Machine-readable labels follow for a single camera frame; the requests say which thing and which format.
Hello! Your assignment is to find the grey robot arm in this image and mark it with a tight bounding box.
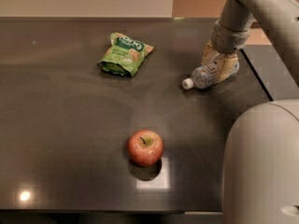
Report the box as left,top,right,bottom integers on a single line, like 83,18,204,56
203,0,299,224

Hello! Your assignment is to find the green snack bag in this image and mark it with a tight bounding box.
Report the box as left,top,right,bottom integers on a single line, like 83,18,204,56
98,33,154,77

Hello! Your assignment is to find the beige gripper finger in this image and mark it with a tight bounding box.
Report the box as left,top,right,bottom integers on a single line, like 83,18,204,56
218,53,239,82
201,41,221,66

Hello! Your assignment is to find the red apple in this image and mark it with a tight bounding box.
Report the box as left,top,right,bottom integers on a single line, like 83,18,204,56
127,130,164,167

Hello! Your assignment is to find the grey side table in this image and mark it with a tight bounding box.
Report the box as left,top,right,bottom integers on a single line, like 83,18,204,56
242,45,299,101

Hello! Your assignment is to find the clear blue plastic bottle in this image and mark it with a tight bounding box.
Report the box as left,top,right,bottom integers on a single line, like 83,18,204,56
182,60,241,91

